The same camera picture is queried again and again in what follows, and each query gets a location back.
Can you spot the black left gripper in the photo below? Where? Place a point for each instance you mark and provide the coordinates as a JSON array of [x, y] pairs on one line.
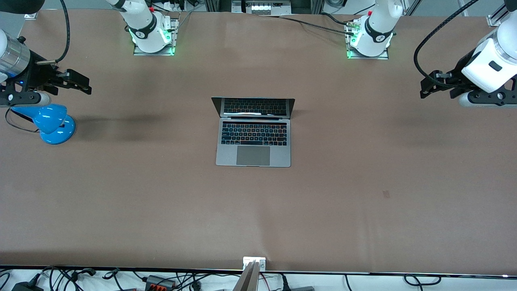
[[455, 81]]

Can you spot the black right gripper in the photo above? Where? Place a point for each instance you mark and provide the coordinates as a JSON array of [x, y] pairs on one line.
[[37, 76]]

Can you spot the grey laptop computer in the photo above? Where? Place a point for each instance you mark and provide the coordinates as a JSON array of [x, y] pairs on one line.
[[253, 155]]

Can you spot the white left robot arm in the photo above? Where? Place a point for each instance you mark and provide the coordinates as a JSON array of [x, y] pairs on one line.
[[488, 60]]

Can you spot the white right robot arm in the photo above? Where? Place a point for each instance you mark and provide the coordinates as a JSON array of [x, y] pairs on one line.
[[143, 24]]

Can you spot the blue desk lamp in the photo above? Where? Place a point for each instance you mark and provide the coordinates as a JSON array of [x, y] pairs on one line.
[[52, 121]]

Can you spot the white power strip with plugs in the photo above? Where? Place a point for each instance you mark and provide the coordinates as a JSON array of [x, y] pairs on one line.
[[173, 5]]

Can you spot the grey power strip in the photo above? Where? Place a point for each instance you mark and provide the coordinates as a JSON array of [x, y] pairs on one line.
[[260, 8]]

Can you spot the black power adapter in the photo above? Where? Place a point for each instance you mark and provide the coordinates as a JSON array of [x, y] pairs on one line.
[[26, 287]]

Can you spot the grey box orange connectors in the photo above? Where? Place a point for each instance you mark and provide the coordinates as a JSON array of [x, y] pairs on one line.
[[155, 280]]

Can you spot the black plug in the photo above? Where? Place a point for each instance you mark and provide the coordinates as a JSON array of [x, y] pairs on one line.
[[284, 285]]

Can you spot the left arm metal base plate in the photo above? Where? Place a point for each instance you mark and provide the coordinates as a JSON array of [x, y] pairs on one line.
[[369, 57]]

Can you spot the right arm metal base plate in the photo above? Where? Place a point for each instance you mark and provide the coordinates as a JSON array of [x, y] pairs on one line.
[[139, 52]]

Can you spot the aluminium corner post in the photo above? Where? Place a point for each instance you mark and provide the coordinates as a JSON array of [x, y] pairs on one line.
[[494, 21], [31, 15]]

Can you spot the black aluminium frame post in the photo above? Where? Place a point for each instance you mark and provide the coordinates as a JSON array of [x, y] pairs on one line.
[[218, 5]]

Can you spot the aluminium camera profile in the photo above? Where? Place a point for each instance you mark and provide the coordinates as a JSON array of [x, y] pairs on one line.
[[247, 281]]

